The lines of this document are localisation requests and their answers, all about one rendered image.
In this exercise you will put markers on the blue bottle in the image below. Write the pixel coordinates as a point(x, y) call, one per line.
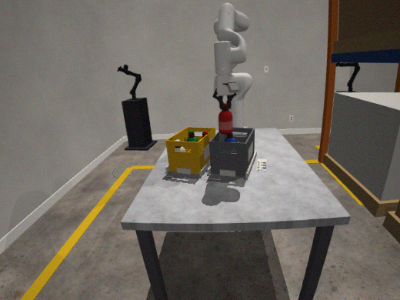
point(230, 138)

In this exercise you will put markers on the white bottle with dark brown cap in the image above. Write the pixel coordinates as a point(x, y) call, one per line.
point(181, 149)

